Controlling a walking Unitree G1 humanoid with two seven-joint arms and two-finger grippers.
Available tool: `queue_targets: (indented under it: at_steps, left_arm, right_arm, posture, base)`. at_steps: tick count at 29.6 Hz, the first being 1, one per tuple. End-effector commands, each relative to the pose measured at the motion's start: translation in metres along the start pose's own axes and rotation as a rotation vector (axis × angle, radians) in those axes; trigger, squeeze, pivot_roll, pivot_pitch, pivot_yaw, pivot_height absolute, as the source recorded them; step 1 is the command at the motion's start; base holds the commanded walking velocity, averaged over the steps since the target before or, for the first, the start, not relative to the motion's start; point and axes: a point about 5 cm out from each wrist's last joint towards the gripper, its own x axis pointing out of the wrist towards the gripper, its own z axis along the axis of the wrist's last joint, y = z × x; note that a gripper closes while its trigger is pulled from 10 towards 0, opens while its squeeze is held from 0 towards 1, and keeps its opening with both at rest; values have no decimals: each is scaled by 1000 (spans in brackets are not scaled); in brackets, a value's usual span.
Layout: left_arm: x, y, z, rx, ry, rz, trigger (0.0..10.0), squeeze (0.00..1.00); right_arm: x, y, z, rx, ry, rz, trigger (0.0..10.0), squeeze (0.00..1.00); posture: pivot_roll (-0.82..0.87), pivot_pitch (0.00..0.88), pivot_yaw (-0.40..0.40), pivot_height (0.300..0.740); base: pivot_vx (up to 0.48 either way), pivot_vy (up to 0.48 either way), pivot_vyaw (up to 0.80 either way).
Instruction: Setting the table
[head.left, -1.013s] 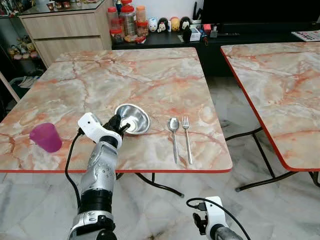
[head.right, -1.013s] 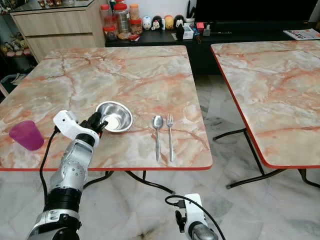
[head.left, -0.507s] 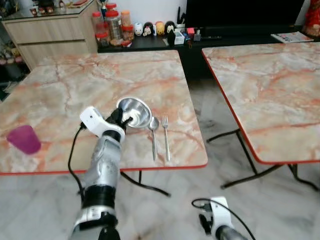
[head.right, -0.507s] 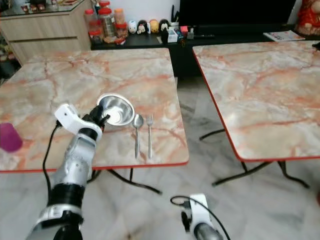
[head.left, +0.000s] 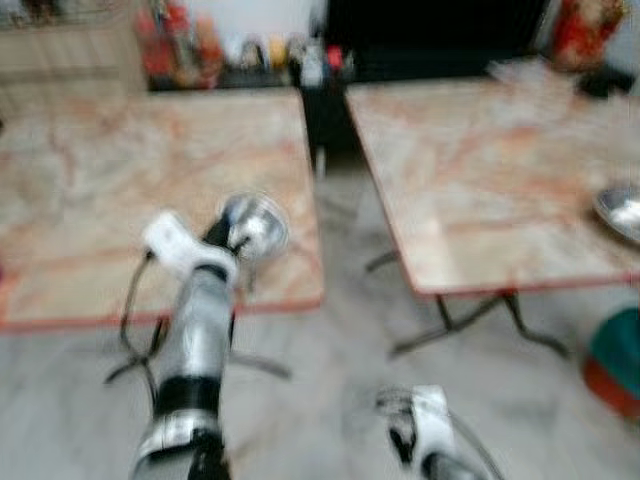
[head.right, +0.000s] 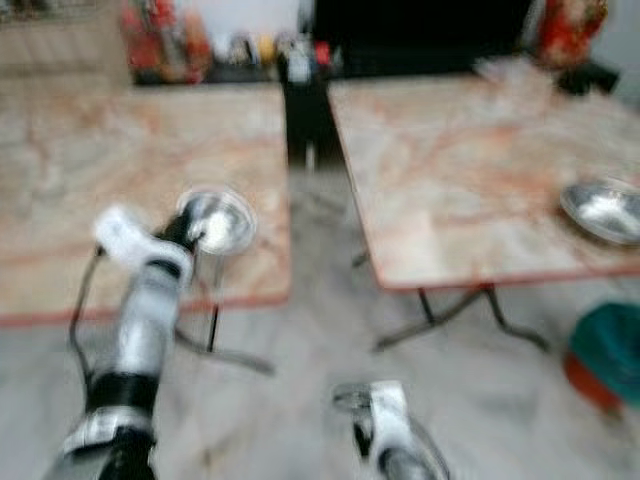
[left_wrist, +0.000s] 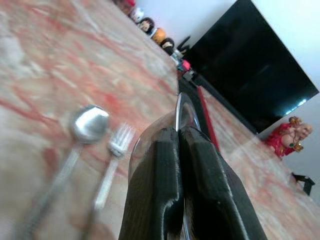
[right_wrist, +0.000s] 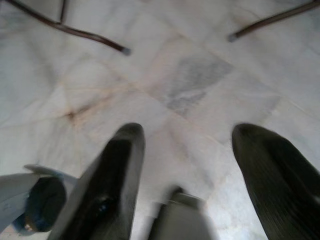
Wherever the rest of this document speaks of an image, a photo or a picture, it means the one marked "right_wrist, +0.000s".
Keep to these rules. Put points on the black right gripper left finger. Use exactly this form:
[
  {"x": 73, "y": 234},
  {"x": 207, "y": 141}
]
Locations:
[{"x": 105, "y": 195}]

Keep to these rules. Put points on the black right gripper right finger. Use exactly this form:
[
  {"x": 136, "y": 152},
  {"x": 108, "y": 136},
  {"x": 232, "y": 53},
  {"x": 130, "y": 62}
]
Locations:
[{"x": 285, "y": 190}]

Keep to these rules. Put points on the brown metal folding table frame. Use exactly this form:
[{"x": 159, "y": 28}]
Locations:
[
  {"x": 275, "y": 20},
  {"x": 82, "y": 32}
]

